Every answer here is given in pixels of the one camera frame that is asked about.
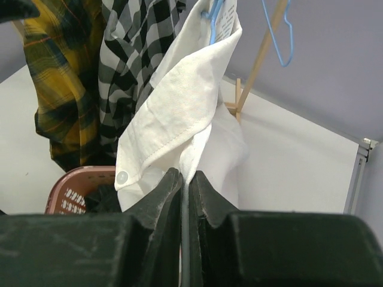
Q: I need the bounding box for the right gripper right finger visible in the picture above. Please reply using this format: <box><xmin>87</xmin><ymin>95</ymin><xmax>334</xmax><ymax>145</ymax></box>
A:
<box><xmin>189</xmin><ymin>171</ymin><xmax>382</xmax><ymax>286</ymax></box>

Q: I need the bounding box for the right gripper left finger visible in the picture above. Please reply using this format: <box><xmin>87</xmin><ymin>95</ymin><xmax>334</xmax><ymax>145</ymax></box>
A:
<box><xmin>1</xmin><ymin>168</ymin><xmax>183</xmax><ymax>286</ymax></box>

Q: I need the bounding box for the dark pinstriped shirt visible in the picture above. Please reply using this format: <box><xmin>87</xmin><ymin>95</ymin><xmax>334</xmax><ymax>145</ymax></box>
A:
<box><xmin>84</xmin><ymin>185</ymin><xmax>121</xmax><ymax>213</ymax></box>

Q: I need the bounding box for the pink plastic laundry basket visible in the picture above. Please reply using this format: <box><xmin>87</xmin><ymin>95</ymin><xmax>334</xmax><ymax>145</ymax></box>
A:
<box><xmin>45</xmin><ymin>166</ymin><xmax>115</xmax><ymax>215</ymax></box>

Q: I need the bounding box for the light blue wire hanger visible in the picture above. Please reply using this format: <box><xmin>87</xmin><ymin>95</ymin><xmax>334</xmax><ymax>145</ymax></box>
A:
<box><xmin>261</xmin><ymin>1</ymin><xmax>295</xmax><ymax>68</ymax></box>

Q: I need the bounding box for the blue hanger of white shirt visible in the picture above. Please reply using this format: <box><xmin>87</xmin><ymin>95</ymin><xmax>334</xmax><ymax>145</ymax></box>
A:
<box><xmin>201</xmin><ymin>0</ymin><xmax>224</xmax><ymax>45</ymax></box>

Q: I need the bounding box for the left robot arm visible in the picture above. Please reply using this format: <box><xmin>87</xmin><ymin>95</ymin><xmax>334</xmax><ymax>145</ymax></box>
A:
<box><xmin>0</xmin><ymin>0</ymin><xmax>40</xmax><ymax>24</ymax></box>

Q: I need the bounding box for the black white checked shirt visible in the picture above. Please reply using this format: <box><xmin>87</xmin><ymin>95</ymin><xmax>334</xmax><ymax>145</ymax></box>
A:
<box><xmin>98</xmin><ymin>1</ymin><xmax>186</xmax><ymax>157</ymax></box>

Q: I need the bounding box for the yellow plaid shirt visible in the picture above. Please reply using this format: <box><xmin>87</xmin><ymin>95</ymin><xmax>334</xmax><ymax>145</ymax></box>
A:
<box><xmin>23</xmin><ymin>0</ymin><xmax>105</xmax><ymax>171</ymax></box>

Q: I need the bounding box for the wooden clothes rack frame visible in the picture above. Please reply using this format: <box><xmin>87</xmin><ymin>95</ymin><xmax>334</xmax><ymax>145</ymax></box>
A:
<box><xmin>225</xmin><ymin>1</ymin><xmax>294</xmax><ymax>121</ymax></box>

